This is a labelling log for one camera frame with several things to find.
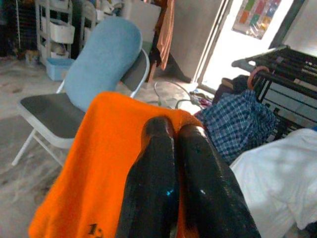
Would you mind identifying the dark clothes heap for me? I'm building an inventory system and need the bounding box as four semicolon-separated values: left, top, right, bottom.
212;75;251;105

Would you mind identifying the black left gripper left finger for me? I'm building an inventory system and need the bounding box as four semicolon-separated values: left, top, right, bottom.
116;116;180;238

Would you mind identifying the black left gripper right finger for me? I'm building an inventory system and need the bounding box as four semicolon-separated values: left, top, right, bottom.
176;123;262;238

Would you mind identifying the white drawer shelf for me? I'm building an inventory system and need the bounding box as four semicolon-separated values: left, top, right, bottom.
34;0;75;66

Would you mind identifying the grey metal folding chair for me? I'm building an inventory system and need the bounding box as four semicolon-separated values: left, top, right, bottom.
11;48;151;167

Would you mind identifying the colourful wall poster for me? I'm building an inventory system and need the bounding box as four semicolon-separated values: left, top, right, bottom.
231;0;282;40

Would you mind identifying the light blue cushion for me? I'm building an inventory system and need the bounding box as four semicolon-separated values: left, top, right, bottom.
63;16;144;112

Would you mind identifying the orange clothes hanger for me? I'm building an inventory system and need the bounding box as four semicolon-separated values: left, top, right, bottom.
247;65;270;90

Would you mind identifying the white shirt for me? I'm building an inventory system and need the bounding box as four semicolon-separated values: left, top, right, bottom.
229;127;317;238

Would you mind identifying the light blue plastic tub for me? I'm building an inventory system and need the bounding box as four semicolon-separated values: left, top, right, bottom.
45;57;75;81

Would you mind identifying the orange shirt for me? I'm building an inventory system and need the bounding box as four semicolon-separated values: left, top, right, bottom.
27;91;204;238

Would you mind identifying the brown hanging cloth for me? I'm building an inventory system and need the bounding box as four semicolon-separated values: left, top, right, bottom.
155;0;175;71

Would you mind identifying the blue plaid shirt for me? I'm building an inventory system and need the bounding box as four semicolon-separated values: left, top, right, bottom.
198;89;278;164

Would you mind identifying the black clothes drying rack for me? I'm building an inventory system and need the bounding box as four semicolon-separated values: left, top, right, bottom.
231;44;317;139

